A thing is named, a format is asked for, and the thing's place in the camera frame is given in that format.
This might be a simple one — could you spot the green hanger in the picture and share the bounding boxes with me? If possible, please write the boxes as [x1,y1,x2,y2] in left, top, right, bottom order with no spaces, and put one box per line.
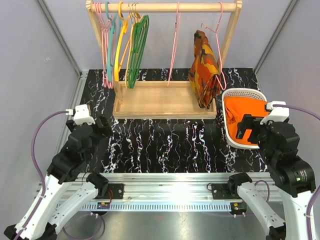
[126,15,150,89]

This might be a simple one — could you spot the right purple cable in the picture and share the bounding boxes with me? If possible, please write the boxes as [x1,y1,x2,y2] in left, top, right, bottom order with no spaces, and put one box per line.
[274,105,320,240]

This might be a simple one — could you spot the aluminium mounting rail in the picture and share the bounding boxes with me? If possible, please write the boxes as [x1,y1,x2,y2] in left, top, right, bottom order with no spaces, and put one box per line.
[37,171,288,212]

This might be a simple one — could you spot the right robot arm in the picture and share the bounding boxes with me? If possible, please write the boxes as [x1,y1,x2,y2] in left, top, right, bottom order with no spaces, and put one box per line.
[226,114,319,240]

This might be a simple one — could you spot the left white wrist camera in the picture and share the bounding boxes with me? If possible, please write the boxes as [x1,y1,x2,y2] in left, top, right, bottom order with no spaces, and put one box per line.
[65,104,96,126]

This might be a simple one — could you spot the camouflage orange trousers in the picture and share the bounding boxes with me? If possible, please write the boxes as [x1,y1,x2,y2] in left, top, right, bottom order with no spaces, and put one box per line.
[188,30,222,109]

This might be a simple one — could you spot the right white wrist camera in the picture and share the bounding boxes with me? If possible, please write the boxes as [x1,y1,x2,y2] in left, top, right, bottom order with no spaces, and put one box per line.
[260,101,290,125]

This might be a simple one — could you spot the teal hanger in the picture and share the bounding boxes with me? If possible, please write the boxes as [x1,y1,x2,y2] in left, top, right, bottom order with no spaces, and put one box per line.
[105,1,118,83]

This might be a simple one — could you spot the pink wire hangers left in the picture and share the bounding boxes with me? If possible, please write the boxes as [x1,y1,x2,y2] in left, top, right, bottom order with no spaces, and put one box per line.
[95,2,113,89]

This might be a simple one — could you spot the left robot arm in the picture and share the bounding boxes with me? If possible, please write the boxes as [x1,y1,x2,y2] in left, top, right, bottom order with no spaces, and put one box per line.
[4,115,112,240]

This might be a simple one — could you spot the pink wire hanger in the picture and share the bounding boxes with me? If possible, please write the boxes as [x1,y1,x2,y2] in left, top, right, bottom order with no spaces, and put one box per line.
[167,2,181,86]
[201,2,227,91]

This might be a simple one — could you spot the yellow hanger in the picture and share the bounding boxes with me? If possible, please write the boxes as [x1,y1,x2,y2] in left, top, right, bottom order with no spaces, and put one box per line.
[114,1,130,82]

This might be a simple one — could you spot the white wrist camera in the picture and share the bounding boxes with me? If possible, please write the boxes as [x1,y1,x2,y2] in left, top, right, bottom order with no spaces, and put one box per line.
[260,101,290,125]
[65,104,96,126]

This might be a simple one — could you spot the white plastic basket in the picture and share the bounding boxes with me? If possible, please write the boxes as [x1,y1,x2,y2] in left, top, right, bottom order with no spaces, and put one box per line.
[222,88,267,150]

